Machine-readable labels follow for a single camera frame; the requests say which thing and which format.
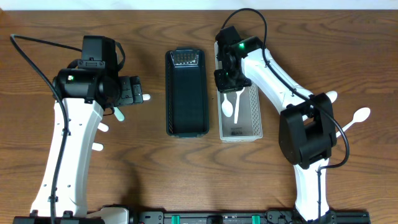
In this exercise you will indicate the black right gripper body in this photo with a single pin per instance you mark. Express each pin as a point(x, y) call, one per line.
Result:
point(232, 81)

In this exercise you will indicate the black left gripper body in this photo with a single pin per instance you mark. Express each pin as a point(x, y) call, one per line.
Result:
point(131, 90)

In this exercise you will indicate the thin white spoon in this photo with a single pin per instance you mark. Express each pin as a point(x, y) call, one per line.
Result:
point(226, 106)
point(332, 96)
point(236, 109)
point(359, 116)

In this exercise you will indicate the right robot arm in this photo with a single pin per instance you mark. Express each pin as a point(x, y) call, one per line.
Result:
point(306, 128)

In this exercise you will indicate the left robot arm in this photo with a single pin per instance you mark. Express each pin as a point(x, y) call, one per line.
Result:
point(86, 88)

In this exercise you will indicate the thick white plastic spoon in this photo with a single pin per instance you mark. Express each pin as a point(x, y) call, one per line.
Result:
point(146, 97)

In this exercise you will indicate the mint green plastic fork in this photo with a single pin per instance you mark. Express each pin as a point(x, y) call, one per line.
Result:
point(118, 114)

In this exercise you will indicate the clear white plastic basket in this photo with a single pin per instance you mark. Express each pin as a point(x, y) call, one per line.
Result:
point(249, 126)

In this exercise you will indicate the dark green plastic basket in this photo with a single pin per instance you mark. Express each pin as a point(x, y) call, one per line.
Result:
point(187, 112)

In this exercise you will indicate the white plastic fork upper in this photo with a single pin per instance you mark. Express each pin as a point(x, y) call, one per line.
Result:
point(103, 127)

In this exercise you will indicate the white plastic fork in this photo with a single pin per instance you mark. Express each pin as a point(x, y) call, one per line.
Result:
point(103, 127)
point(97, 146)

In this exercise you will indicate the white plastic fork lower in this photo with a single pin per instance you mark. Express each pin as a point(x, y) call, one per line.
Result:
point(97, 146)

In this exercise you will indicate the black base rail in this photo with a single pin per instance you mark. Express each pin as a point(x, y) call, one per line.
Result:
point(270, 216)

